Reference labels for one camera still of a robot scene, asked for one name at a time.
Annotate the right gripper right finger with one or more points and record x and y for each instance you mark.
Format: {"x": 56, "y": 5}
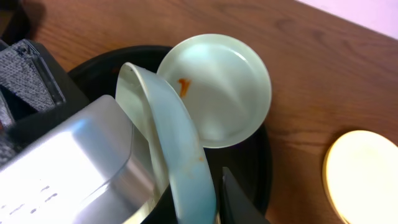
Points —
{"x": 236, "y": 208}

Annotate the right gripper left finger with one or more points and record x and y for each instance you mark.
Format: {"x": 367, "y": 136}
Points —
{"x": 158, "y": 212}

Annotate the light blue plate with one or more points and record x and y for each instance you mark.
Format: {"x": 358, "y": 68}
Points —
{"x": 224, "y": 85}
{"x": 178, "y": 159}

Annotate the yellow plate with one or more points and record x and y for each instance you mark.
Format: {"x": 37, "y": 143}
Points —
{"x": 360, "y": 178}

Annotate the black round tray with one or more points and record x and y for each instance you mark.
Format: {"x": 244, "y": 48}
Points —
{"x": 250, "y": 161}

